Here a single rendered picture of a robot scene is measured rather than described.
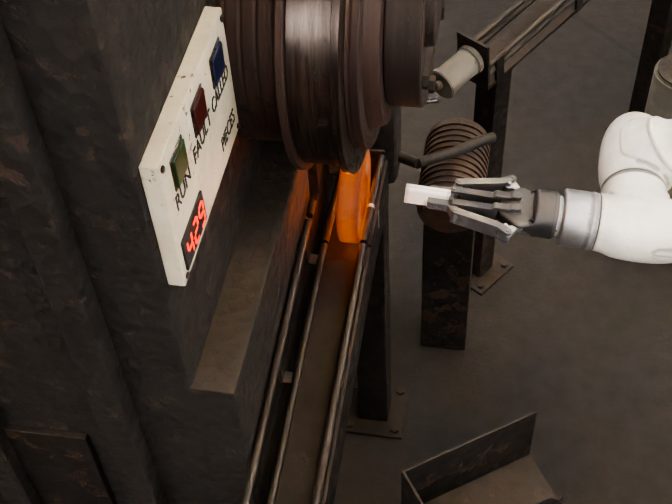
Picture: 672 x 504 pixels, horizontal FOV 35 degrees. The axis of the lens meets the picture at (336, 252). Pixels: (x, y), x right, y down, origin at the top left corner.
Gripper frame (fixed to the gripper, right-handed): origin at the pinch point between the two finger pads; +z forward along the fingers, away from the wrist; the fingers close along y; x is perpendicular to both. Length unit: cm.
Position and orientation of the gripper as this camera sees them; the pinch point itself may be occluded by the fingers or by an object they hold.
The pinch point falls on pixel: (427, 196)
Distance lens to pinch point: 168.1
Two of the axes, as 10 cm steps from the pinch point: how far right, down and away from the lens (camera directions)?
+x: 0.4, -6.4, -7.6
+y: 1.7, -7.5, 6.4
